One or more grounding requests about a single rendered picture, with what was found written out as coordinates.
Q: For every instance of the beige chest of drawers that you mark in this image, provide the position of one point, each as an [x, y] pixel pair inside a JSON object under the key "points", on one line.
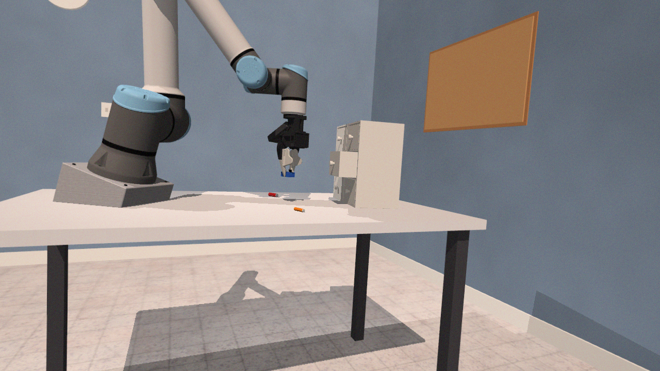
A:
{"points": [[379, 164]]}

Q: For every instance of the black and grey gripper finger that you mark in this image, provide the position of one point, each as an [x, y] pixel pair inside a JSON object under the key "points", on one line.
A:
{"points": [[296, 159], [283, 156]]}

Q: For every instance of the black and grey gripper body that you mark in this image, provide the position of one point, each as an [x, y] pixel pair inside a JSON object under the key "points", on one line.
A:
{"points": [[294, 136]]}

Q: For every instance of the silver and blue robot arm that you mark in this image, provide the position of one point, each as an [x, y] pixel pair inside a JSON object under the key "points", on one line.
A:
{"points": [[140, 118]]}

